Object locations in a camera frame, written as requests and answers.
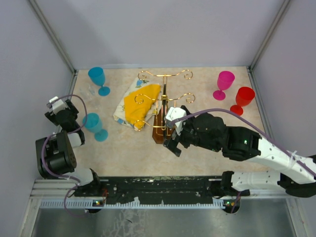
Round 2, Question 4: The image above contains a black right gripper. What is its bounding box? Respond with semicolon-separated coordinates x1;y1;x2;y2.
162;114;221;157

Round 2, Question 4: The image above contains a blue wine glass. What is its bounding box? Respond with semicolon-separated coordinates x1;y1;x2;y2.
82;113;108;142
88;67;111;96

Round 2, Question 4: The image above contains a clear wine glass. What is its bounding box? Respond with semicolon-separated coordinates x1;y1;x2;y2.
79;83;95;101

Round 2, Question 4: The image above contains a blue front wine glass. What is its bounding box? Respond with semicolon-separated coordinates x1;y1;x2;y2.
88;67;111;96

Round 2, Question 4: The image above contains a magenta wine glass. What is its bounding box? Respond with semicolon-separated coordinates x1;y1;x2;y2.
213;71;235;101

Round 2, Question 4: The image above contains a red wine glass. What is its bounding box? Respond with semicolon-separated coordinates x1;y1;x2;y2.
230;86;255;116

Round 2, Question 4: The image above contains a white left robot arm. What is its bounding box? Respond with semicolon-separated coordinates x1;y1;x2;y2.
36;96;103;196

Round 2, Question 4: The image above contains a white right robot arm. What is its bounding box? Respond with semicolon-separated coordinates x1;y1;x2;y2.
162;106;316;198

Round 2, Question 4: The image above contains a yellow white patterned cloth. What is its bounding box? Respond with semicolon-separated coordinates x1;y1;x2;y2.
113;78;162;129

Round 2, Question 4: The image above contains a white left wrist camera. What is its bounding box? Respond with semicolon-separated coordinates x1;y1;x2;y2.
47;96;67;114

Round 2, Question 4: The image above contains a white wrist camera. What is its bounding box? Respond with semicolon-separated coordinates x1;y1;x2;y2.
47;96;67;114
164;107;187;135

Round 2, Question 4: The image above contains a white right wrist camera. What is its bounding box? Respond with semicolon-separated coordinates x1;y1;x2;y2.
164;107;187;135

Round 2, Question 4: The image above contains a gold wire wine glass rack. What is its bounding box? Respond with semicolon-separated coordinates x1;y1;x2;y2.
133;70;196;144

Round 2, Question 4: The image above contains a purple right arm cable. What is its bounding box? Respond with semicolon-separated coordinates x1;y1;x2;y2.
170;108;316;214

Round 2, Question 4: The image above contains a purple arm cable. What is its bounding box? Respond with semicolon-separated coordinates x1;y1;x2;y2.
170;108;316;214
40;94;88;218

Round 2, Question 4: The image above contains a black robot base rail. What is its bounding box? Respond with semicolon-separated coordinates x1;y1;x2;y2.
74;170;250;214

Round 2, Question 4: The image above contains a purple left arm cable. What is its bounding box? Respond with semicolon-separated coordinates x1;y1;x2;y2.
40;94;88;218

